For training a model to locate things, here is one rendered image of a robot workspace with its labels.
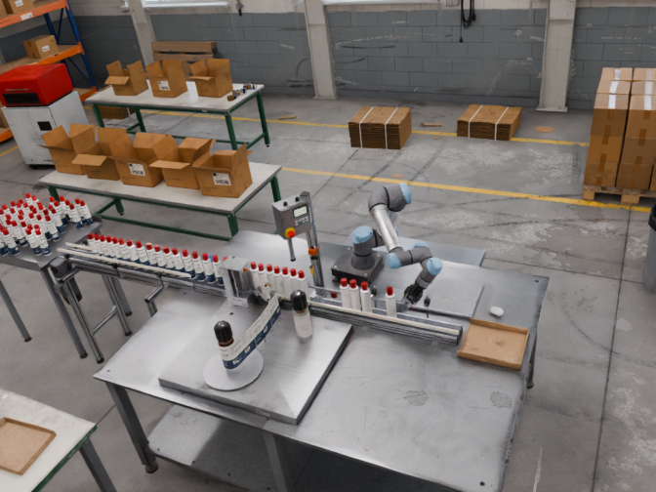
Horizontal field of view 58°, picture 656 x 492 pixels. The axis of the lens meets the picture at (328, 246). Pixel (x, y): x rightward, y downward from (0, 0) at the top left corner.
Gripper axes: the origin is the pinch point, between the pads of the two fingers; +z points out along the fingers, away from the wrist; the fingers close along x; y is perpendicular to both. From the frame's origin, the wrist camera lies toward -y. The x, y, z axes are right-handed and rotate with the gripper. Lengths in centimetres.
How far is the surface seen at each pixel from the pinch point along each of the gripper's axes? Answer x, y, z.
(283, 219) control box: -77, 0, -4
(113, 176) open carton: -263, -116, 172
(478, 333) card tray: 39.9, -6.2, -4.1
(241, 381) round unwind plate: -49, 67, 40
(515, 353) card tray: 57, 3, -14
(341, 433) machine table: 3, 76, 17
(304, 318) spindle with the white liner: -40, 31, 18
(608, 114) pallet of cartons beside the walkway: 76, -310, -26
